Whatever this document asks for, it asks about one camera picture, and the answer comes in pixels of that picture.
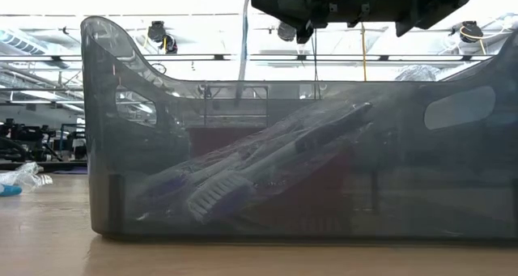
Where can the blue toothbrush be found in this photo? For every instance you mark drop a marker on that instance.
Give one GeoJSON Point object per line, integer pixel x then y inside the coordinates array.
{"type": "Point", "coordinates": [9, 191]}

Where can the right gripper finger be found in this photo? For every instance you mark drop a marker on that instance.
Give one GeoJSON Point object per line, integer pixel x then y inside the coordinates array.
{"type": "Point", "coordinates": [287, 2]}
{"type": "Point", "coordinates": [304, 34]}

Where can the black aluminium table frame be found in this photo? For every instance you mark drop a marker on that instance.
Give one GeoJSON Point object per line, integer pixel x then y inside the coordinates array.
{"type": "Point", "coordinates": [64, 165]}

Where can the black background robot rig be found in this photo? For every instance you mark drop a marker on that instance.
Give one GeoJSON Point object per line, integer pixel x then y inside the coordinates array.
{"type": "Point", "coordinates": [24, 140]}

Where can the smoky translucent plastic bin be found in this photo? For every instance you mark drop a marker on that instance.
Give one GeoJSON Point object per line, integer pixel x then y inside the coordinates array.
{"type": "Point", "coordinates": [445, 187]}

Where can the dark device with yellow stripe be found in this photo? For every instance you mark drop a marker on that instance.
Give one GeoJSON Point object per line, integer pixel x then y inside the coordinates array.
{"type": "Point", "coordinates": [171, 45]}

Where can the black round hanging device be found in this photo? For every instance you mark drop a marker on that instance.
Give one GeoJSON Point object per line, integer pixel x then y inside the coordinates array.
{"type": "Point", "coordinates": [285, 33]}
{"type": "Point", "coordinates": [156, 30]}

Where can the long grey horizontal rail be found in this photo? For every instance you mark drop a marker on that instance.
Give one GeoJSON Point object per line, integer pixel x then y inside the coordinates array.
{"type": "Point", "coordinates": [404, 58]}

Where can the purple toothbrush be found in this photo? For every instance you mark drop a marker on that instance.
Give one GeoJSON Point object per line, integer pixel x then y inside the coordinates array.
{"type": "Point", "coordinates": [226, 195]}
{"type": "Point", "coordinates": [170, 189]}

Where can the dark blue mat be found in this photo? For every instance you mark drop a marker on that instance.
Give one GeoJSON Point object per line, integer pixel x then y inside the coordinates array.
{"type": "Point", "coordinates": [70, 171]}

